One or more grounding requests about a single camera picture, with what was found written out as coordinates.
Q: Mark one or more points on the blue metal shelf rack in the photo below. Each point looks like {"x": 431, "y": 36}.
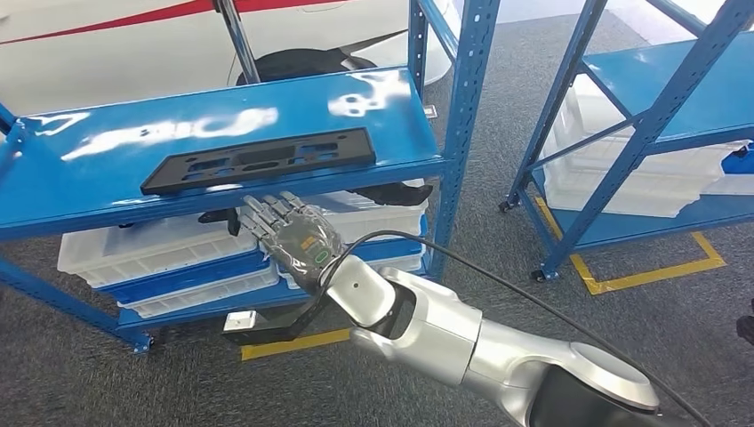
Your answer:
{"x": 118, "y": 177}
{"x": 677, "y": 82}

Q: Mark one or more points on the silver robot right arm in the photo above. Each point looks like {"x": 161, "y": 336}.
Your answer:
{"x": 447, "y": 336}

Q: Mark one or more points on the black plastic trim part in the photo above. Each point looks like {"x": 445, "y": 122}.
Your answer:
{"x": 400, "y": 194}

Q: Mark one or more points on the black car wheel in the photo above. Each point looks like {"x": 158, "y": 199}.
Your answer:
{"x": 294, "y": 62}

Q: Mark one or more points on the chrome stanchion post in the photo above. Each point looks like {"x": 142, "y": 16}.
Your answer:
{"x": 238, "y": 41}

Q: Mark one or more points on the red barrier belt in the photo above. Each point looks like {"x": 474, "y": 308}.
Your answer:
{"x": 188, "y": 7}

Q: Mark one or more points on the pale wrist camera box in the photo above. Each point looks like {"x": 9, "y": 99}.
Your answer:
{"x": 240, "y": 321}

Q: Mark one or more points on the black caster wheel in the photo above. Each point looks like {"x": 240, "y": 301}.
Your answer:
{"x": 537, "y": 276}
{"x": 505, "y": 207}

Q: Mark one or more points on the black plastic panel part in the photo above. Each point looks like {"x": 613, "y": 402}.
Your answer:
{"x": 359, "y": 147}

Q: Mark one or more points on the yellow floor tape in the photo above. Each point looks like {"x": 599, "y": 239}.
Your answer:
{"x": 294, "y": 345}
{"x": 648, "y": 276}

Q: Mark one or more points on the black camera bracket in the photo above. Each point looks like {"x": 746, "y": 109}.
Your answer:
{"x": 277, "y": 331}

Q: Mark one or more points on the white car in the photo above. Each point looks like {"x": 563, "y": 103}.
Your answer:
{"x": 118, "y": 59}

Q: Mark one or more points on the small black plastic piece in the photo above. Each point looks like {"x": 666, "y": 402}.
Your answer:
{"x": 232, "y": 221}

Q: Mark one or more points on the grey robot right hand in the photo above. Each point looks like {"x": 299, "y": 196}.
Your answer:
{"x": 300, "y": 241}

